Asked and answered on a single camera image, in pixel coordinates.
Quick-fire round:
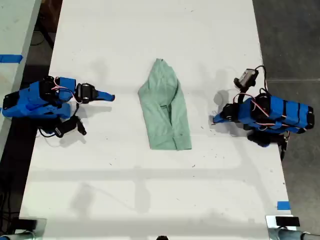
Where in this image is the pale green T-shirt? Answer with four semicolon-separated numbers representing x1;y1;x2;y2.
137;58;193;152

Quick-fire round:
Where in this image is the long blue tape strip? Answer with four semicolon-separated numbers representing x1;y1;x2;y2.
0;53;24;64

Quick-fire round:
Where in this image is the short blue tape strip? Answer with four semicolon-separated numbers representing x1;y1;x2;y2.
276;200;292;211

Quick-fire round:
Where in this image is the small black box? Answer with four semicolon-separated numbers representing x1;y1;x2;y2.
275;216;301;227
16;219;39;230

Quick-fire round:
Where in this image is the grey metal pipe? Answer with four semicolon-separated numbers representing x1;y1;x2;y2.
0;231;38;240
268;227;320;240

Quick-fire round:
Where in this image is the black camera stalk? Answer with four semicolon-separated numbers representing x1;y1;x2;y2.
237;85;251;105

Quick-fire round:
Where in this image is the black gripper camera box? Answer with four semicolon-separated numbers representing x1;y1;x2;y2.
54;116;88;139

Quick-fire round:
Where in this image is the grey gripper camera box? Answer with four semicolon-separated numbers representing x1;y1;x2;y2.
233;68;260;89

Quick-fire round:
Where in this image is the black camera cable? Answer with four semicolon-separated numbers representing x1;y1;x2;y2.
36;126;61;139
255;65;269;97

